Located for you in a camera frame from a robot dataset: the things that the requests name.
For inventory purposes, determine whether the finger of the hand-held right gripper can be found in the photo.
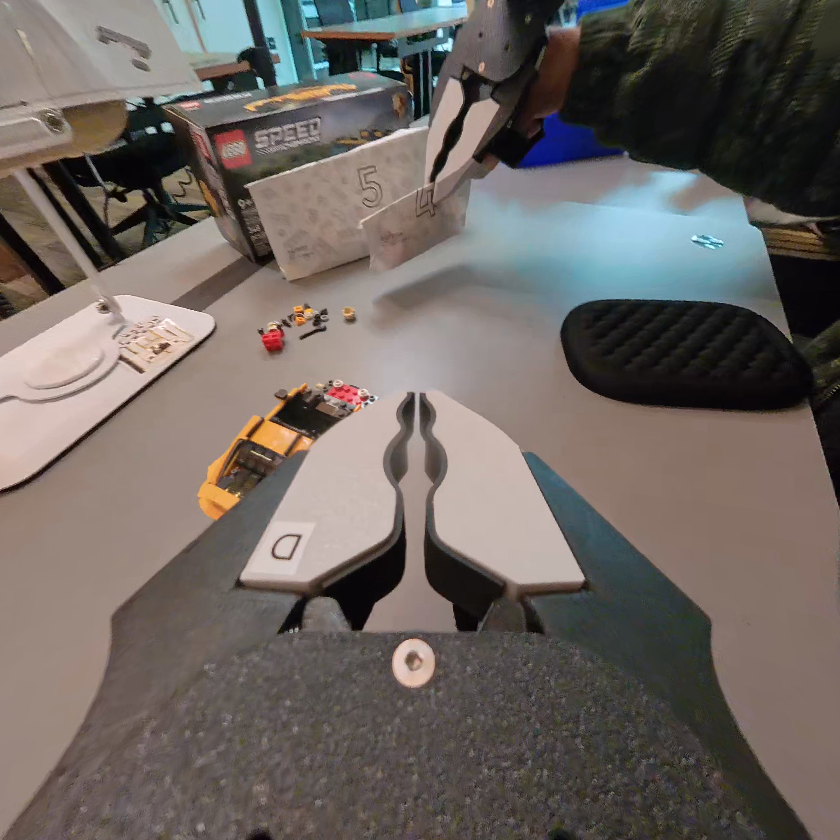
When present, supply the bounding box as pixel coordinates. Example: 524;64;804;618
432;97;508;203
424;76;469;187

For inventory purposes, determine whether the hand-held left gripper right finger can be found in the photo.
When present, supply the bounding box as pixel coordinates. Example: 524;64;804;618
420;392;586;599

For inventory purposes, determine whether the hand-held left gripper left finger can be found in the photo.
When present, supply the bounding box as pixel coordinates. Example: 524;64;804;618
239;392;416;598

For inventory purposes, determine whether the yellow lego car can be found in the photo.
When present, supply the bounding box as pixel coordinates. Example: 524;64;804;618
197;379;379;521

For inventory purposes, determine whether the small white numbered paper bag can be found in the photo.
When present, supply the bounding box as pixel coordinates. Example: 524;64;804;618
360;180;471;272

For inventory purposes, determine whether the black lego set box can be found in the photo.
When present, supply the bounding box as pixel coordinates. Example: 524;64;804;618
164;71;416;264

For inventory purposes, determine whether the pile of small lego pieces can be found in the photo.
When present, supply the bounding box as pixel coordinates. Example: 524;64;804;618
257;303;359;354

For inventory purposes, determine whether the person's right hand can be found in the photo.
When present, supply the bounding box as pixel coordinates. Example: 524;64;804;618
521;29;585;123

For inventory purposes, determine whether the blue container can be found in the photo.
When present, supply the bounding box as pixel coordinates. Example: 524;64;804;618
524;112;626;169

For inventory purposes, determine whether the wooden background table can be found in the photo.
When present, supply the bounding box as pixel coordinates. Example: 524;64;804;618
301;7;471;119

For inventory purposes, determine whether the large white numbered paper bag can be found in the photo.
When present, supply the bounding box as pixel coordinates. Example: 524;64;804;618
248;126;431;282

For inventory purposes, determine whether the black office chair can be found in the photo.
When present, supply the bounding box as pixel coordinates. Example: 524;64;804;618
236;46;280;91
62;101;212;229

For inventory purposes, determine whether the long wooden background desk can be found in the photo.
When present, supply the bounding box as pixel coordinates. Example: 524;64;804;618
189;51;282;85

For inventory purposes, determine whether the sticker sheet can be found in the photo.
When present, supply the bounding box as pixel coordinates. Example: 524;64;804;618
117;318;196;374

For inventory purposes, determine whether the black wrist rest pad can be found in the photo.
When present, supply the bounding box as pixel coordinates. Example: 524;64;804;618
560;298;815;413

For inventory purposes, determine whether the person's torso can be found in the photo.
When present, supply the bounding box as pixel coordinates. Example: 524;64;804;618
806;320;840;421

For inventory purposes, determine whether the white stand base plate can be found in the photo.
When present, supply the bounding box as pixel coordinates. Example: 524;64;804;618
0;0;217;492

